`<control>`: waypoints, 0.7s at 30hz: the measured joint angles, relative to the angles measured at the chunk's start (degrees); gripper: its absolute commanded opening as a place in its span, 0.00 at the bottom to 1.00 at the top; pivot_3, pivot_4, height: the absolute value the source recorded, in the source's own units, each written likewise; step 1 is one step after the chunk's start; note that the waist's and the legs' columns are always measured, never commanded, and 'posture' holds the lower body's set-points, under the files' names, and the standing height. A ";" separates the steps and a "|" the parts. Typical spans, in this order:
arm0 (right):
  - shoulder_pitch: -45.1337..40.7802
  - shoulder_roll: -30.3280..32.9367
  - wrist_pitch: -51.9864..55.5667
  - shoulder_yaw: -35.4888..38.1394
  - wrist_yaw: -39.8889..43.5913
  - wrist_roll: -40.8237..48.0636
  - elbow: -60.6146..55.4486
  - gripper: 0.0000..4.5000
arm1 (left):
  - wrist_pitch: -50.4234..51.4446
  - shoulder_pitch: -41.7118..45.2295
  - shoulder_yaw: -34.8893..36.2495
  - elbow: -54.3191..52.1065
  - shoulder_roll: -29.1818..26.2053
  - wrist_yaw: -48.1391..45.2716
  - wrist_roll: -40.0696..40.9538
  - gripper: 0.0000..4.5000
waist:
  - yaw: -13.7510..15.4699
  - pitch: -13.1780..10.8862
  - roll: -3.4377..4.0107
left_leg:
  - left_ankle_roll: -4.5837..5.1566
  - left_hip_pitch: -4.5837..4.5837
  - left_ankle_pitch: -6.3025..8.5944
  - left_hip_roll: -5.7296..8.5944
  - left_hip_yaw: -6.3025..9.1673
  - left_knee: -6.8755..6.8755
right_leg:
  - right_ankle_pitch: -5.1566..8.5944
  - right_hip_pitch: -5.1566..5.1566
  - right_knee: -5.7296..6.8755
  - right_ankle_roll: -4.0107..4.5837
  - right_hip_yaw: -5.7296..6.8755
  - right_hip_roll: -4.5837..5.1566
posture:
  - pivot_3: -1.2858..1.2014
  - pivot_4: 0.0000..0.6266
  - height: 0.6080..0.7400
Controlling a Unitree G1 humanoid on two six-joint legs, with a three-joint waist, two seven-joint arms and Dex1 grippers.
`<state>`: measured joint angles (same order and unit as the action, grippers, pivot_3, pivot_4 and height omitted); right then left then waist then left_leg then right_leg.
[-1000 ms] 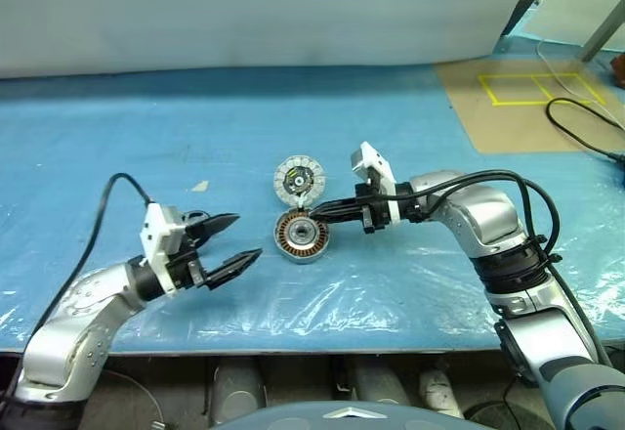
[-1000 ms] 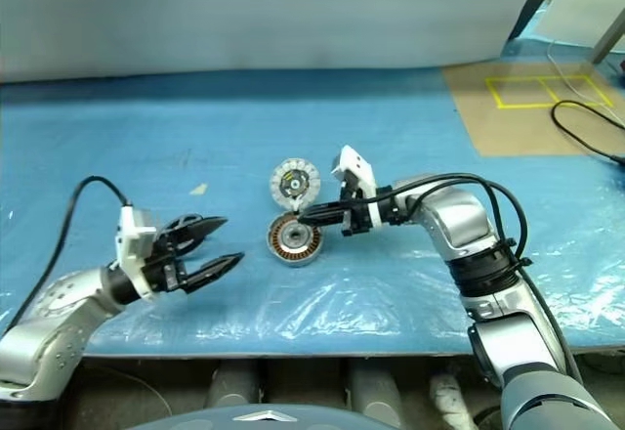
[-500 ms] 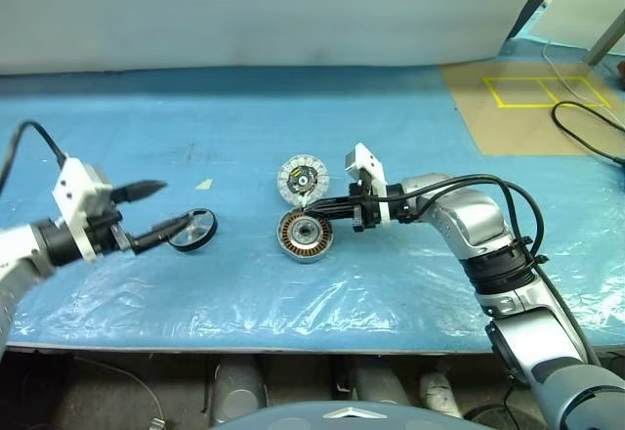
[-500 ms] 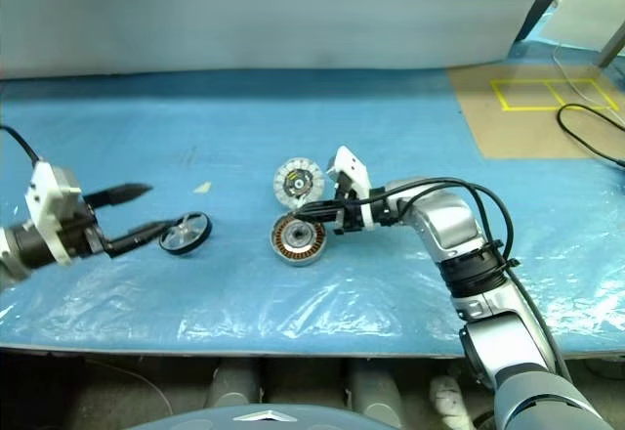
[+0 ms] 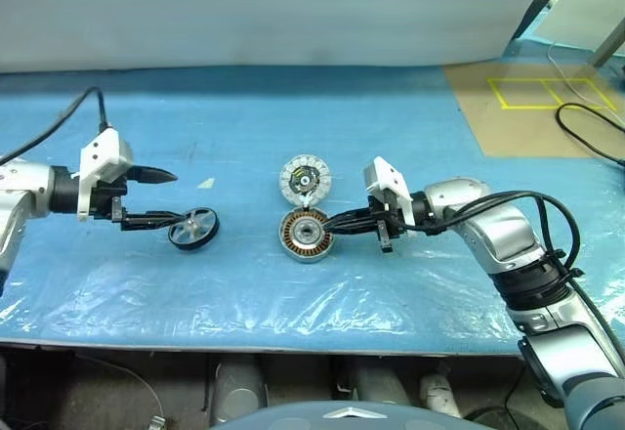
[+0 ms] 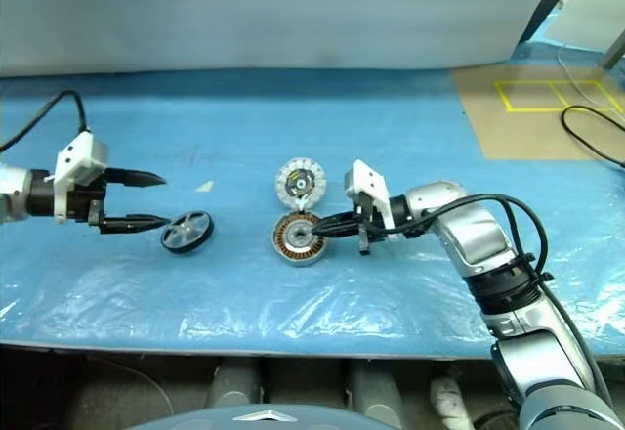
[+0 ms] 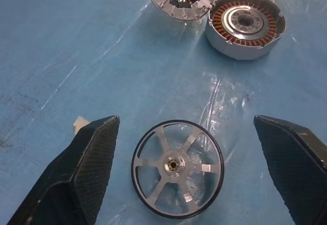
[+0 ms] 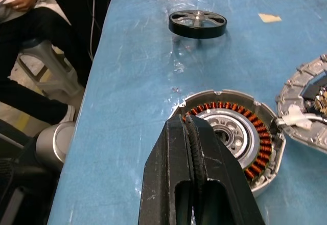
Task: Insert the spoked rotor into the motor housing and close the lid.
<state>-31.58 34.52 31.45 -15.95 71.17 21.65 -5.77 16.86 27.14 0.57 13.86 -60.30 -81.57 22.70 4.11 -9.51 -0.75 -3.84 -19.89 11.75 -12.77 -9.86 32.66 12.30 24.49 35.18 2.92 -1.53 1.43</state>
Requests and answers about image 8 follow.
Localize grey rounded cylinder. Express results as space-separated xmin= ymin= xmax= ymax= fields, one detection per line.
xmin=35 ymin=121 xmax=76 ymax=171

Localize silver motor stator copper coils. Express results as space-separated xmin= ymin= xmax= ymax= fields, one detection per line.
xmin=170 ymin=89 xmax=287 ymax=197

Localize black rotor ring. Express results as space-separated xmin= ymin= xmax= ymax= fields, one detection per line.
xmin=168 ymin=9 xmax=227 ymax=40

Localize white motor stator disc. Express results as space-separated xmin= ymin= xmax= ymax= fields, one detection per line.
xmin=275 ymin=54 xmax=327 ymax=154

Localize bystander bare hand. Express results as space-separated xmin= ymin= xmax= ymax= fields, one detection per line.
xmin=9 ymin=0 xmax=35 ymax=12

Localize thin white cable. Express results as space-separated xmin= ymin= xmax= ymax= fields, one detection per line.
xmin=88 ymin=0 xmax=99 ymax=59

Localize white plastic connector piece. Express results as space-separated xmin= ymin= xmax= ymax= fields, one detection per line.
xmin=277 ymin=106 xmax=327 ymax=130

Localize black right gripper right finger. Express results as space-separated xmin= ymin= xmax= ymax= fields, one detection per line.
xmin=186 ymin=114 xmax=265 ymax=225

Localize blue plastic table cover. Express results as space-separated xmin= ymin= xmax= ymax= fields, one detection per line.
xmin=47 ymin=0 xmax=327 ymax=225

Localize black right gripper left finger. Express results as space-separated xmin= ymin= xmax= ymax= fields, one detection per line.
xmin=137 ymin=114 xmax=197 ymax=225

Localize seated person white coat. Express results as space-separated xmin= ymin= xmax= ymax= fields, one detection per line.
xmin=0 ymin=0 xmax=77 ymax=126

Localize beige tape piece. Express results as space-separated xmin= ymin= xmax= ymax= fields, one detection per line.
xmin=258 ymin=12 xmax=282 ymax=24

